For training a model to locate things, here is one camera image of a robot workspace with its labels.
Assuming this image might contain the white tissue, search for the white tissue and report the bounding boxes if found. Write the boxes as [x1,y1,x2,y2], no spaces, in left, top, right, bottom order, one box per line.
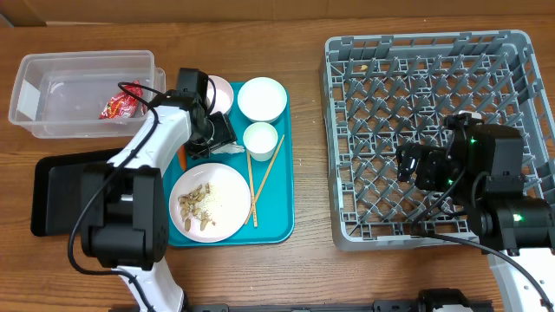
[213,142,245,154]

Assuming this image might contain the orange carrot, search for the orange carrot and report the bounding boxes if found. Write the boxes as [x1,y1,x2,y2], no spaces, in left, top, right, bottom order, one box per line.
[177,146,187,172]

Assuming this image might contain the white cup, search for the white cup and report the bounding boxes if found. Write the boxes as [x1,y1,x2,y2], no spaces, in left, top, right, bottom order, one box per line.
[243,122,278,162]

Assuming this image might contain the red snack wrapper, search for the red snack wrapper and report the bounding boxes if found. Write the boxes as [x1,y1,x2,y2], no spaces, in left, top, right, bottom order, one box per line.
[99,91,140,120]

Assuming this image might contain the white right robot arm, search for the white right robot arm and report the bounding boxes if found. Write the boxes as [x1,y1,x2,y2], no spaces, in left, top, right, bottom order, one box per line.
[396,123,554,311]

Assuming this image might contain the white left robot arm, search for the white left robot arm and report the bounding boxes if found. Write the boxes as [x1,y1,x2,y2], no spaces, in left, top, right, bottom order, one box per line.
[68,68,237,311]

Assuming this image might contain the grey dishwasher rack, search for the grey dishwasher rack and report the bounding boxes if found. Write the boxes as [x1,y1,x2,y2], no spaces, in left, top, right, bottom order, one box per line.
[321,30,554,251]

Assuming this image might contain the pink bowl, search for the pink bowl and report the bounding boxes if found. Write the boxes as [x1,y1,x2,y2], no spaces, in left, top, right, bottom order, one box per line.
[206,75,234,114]

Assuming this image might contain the white bowl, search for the white bowl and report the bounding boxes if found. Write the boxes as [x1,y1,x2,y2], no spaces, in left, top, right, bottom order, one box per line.
[237,77,288,123]

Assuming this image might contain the pink plate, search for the pink plate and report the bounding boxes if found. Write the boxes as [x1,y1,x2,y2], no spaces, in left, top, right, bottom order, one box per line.
[168,163,251,244]

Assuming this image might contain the peanut shell scraps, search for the peanut shell scraps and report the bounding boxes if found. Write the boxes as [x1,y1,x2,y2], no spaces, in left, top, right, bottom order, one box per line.
[178,183,216,231]

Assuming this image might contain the wooden chopstick right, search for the wooden chopstick right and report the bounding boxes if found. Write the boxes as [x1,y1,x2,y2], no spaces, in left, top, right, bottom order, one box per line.
[250,134,285,228]

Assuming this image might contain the wooden chopstick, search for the wooden chopstick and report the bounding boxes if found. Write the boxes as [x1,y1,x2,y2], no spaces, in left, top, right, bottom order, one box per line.
[245,152,258,228]
[250,134,285,228]

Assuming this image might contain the teal serving tray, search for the teal serving tray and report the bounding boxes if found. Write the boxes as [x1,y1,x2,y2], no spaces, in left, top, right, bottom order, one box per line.
[163,82,295,248]

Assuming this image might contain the wooden chopstick left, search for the wooden chopstick left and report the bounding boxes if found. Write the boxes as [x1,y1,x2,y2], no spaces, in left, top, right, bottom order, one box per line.
[245,152,258,228]

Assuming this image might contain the clear plastic bin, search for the clear plastic bin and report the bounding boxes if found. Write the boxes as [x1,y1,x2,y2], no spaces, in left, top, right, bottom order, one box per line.
[9,50,166,139]

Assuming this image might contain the black tray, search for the black tray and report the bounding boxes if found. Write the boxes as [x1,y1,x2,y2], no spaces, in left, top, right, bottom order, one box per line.
[30,148,121,237]

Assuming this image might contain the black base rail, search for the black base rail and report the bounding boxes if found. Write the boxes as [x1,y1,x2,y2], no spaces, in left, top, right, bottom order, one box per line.
[184,288,494,312]

